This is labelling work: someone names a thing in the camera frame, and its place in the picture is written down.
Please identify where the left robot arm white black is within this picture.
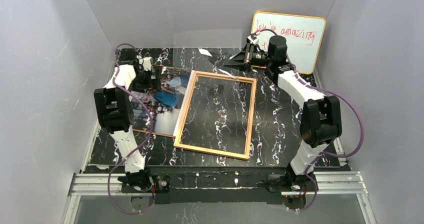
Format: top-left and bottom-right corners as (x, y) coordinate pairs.
(93, 44), (162, 174)

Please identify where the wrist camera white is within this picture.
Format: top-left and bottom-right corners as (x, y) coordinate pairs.
(139, 56), (153, 72)
(247, 32), (260, 45)

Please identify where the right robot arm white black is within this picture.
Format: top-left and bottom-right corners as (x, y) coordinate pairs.
(226, 32), (342, 177)

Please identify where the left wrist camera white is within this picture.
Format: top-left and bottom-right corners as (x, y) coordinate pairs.
(139, 56), (153, 72)

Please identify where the wooden picture frame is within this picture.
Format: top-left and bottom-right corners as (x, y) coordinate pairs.
(173, 70), (257, 160)

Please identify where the whiteboard with orange rim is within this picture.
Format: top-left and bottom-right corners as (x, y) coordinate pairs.
(251, 11), (327, 75)

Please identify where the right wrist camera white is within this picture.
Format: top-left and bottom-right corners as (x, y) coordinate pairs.
(247, 32), (260, 45)

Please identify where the aluminium rail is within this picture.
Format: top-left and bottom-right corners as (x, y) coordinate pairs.
(68, 171), (368, 196)

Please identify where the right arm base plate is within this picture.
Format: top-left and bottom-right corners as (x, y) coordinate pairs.
(264, 174), (309, 195)

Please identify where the printed photo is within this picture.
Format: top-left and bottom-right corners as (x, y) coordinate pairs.
(129, 65), (192, 137)

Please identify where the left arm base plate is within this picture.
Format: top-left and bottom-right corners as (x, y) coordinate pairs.
(117, 175), (171, 194)

